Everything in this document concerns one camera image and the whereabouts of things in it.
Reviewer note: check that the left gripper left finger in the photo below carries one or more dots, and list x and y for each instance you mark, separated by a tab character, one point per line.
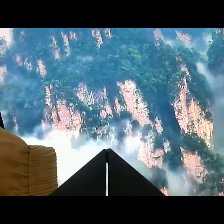
86	178

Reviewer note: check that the brown garment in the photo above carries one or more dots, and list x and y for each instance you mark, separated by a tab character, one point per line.
23	166

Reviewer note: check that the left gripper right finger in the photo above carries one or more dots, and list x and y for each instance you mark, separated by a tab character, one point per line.
128	178

